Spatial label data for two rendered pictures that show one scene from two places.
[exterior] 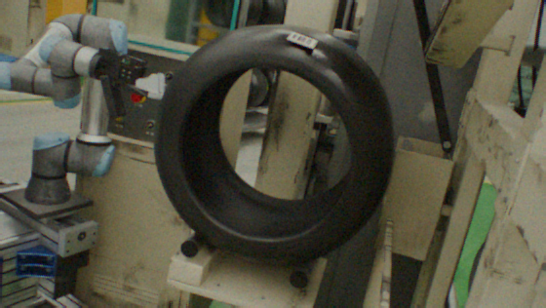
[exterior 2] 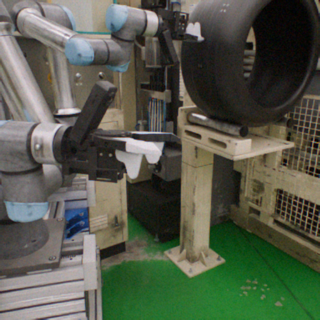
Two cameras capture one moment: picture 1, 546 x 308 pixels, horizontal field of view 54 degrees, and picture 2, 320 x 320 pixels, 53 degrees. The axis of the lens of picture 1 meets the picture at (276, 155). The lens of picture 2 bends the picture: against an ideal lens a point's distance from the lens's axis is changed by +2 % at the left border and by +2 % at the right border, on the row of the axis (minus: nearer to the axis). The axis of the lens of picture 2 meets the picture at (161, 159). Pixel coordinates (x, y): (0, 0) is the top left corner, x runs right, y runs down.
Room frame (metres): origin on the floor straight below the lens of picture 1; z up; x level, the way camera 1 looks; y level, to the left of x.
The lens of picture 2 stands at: (0.52, 1.23, 1.21)
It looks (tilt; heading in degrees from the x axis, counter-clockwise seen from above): 19 degrees down; 318
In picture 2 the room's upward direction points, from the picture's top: straight up
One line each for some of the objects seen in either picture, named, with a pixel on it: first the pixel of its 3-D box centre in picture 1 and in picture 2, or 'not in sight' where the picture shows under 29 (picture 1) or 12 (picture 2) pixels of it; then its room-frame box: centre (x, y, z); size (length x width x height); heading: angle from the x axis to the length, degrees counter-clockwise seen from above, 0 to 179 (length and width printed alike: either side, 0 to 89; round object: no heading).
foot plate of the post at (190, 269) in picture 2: not in sight; (194, 254); (1.62, -0.02, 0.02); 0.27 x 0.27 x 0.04; 80
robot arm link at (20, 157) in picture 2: not in sight; (16, 143); (1.13, 1.05, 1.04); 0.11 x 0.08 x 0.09; 34
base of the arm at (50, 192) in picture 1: (48, 183); not in sight; (1.76, 0.77, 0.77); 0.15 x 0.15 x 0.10
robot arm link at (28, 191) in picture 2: not in sight; (30, 187); (1.14, 1.03, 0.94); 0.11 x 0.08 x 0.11; 124
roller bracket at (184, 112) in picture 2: not in sight; (212, 114); (1.54, -0.03, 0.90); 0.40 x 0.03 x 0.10; 80
